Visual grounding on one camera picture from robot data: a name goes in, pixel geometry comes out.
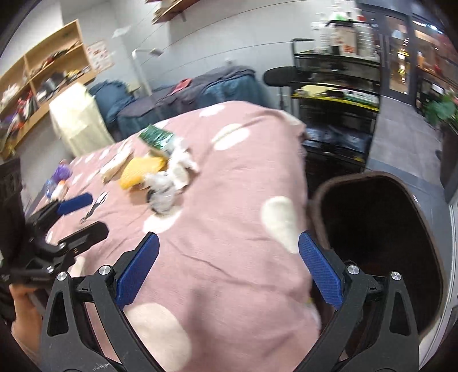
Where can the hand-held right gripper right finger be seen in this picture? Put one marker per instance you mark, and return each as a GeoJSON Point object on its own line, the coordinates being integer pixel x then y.
{"type": "Point", "coordinates": [320, 266]}

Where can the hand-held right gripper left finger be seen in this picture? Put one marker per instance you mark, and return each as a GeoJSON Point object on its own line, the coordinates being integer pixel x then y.
{"type": "Point", "coordinates": [137, 266]}

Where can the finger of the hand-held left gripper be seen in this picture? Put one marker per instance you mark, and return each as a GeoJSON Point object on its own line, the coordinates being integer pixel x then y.
{"type": "Point", "coordinates": [75, 203]}
{"type": "Point", "coordinates": [89, 234]}

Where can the beige paper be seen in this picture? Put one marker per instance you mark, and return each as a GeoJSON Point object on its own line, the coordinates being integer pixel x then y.
{"type": "Point", "coordinates": [116, 162]}

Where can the dark brown bin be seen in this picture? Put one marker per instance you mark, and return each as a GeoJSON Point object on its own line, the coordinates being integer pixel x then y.
{"type": "Point", "coordinates": [375, 243]}

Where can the yellow snack packet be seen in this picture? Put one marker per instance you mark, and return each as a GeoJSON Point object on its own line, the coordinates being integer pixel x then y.
{"type": "Point", "coordinates": [141, 171]}

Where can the foil wrapper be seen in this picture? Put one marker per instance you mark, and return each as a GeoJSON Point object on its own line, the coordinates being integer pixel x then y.
{"type": "Point", "coordinates": [162, 195]}

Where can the green snack packet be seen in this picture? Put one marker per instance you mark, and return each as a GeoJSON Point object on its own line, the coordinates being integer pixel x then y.
{"type": "Point", "coordinates": [157, 137]}

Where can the person's left hand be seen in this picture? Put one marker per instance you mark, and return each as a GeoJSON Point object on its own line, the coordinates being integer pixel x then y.
{"type": "Point", "coordinates": [27, 322]}

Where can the white bottle with orange cap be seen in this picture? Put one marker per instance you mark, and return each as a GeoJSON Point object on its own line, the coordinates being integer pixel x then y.
{"type": "Point", "coordinates": [59, 189]}

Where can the small clear plastic bottle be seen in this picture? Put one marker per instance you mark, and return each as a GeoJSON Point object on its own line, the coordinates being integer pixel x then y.
{"type": "Point", "coordinates": [48, 187]}

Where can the cream cloth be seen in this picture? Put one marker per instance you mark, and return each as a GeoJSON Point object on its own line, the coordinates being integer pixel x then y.
{"type": "Point", "coordinates": [80, 118]}

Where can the pink polka dot blanket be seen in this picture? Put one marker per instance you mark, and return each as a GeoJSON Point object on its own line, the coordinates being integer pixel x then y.
{"type": "Point", "coordinates": [222, 221]}

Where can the blue cloth pile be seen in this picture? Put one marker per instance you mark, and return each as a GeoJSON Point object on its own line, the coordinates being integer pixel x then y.
{"type": "Point", "coordinates": [109, 102]}

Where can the white floor lamp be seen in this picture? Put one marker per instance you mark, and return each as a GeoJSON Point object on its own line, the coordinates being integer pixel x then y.
{"type": "Point", "coordinates": [137, 68]}

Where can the black trolley cart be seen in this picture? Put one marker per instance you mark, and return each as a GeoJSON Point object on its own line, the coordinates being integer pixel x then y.
{"type": "Point", "coordinates": [340, 118]}

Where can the red cloth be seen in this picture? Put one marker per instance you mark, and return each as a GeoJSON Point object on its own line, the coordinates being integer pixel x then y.
{"type": "Point", "coordinates": [180, 86]}

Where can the wooden cubby shelf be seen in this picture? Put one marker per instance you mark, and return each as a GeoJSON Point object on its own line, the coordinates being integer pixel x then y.
{"type": "Point", "coordinates": [75, 35]}

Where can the yellow towel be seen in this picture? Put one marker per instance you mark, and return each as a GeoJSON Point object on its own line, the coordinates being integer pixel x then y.
{"type": "Point", "coordinates": [315, 90]}

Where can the grey massage bed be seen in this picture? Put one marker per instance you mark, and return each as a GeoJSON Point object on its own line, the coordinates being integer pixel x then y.
{"type": "Point", "coordinates": [214, 89]}

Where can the black round stool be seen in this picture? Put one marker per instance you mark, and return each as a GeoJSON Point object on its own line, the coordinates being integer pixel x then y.
{"type": "Point", "coordinates": [282, 76]}

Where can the potted green plant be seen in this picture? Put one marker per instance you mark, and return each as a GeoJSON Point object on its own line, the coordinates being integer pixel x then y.
{"type": "Point", "coordinates": [442, 111]}

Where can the glass double door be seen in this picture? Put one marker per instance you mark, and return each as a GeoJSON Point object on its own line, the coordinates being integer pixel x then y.
{"type": "Point", "coordinates": [399, 53]}

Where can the bottles on cart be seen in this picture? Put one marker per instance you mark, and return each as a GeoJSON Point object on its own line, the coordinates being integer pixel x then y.
{"type": "Point", "coordinates": [345, 39]}

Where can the clear pump bottle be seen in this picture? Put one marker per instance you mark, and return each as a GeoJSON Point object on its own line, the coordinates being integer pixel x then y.
{"type": "Point", "coordinates": [365, 35]}

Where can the large white pump bottle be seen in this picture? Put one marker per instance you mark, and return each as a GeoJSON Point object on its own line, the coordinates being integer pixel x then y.
{"type": "Point", "coordinates": [338, 12]}

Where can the wall poster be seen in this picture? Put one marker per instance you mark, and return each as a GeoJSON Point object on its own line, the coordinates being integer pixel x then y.
{"type": "Point", "coordinates": [100, 54]}

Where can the wooden wall shelf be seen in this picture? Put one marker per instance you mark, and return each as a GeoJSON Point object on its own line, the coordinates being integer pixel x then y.
{"type": "Point", "coordinates": [171, 10]}

